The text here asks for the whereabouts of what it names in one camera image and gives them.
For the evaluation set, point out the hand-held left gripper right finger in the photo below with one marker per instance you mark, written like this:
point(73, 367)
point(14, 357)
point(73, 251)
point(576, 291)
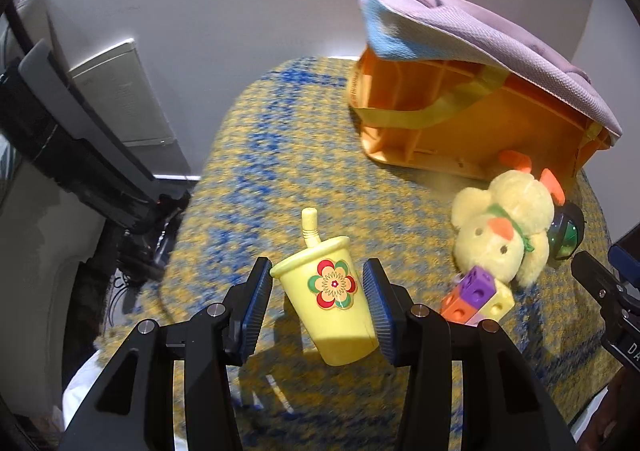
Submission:
point(381, 316)

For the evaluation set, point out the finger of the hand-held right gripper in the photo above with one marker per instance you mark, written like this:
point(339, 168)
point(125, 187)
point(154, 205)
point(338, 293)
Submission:
point(595, 273)
point(627, 251)

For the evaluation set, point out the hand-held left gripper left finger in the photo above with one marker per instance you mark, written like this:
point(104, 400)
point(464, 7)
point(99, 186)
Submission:
point(255, 311)

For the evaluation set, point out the yellow toy cup with straw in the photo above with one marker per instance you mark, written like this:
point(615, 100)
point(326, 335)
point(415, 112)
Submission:
point(325, 311)

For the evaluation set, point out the dark shiny ball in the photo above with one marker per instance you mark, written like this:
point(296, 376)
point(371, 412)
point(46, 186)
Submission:
point(567, 236)

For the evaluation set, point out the colourful linked toy cubes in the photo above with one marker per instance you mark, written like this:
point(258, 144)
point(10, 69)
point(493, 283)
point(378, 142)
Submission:
point(475, 288)

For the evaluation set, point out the yellow duck plush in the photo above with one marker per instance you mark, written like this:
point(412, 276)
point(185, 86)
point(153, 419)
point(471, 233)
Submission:
point(500, 226)

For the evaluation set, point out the yellow blue plaid blanket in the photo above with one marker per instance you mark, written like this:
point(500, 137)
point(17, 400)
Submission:
point(280, 156)

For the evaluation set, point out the orange plastic crate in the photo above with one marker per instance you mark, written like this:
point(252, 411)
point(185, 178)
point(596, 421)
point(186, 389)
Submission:
point(525, 131)

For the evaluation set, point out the white bed sheet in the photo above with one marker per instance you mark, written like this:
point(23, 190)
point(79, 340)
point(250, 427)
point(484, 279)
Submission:
point(80, 391)

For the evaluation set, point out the grey cream sofa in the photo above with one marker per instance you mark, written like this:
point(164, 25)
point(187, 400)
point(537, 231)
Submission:
point(40, 241)

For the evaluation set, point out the black stick vacuum cleaner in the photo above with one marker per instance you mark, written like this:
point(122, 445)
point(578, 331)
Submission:
point(75, 156)

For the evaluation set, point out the pink fabric bag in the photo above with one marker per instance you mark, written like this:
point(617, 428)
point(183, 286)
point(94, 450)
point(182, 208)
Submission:
point(475, 31)

